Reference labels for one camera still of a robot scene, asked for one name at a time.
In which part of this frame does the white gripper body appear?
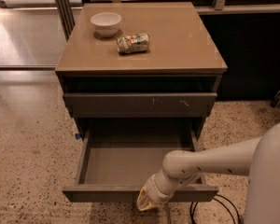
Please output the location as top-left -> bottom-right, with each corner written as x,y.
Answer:
145,175 -> 175,206

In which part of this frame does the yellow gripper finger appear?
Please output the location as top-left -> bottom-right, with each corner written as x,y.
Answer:
136,186 -> 157,211

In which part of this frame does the grey drawer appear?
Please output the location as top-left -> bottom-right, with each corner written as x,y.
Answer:
62,119 -> 219,203
63,92 -> 217,118

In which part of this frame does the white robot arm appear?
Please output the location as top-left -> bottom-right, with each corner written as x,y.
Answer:
137,123 -> 280,224

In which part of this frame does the grey top drawer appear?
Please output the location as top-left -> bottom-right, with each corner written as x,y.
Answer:
63,92 -> 217,118

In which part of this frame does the brown drawer cabinet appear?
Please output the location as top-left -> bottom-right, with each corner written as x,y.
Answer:
56,2 -> 227,133

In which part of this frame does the blue tape piece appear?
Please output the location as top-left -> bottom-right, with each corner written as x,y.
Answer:
75,133 -> 81,140

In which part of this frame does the crushed drink can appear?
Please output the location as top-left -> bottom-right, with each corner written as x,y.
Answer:
117,33 -> 149,54

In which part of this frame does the black floor object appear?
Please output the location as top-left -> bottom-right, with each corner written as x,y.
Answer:
270,91 -> 280,107

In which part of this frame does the white bowl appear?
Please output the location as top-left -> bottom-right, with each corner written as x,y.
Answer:
91,12 -> 121,37

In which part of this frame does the black cable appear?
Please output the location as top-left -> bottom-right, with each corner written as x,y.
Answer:
189,193 -> 243,224

